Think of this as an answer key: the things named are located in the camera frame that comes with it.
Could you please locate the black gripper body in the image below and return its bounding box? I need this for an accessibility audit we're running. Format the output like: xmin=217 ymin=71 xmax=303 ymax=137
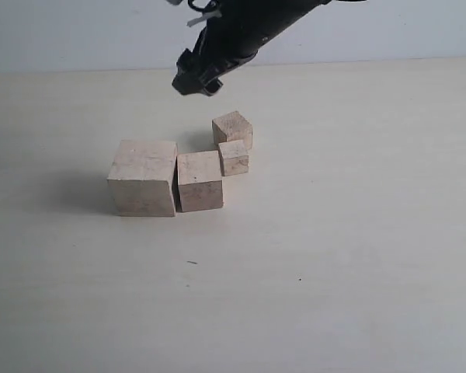
xmin=190 ymin=0 xmax=328 ymax=60

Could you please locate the medium-small wooden cube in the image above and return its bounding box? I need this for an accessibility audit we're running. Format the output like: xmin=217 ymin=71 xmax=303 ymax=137
xmin=212 ymin=111 xmax=253 ymax=150

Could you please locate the smallest wooden cube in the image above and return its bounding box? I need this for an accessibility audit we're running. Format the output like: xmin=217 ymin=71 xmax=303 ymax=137
xmin=218 ymin=140 xmax=249 ymax=176

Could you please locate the second largest wooden cube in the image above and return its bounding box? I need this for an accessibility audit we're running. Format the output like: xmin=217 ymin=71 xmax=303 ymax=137
xmin=177 ymin=150 xmax=224 ymax=212

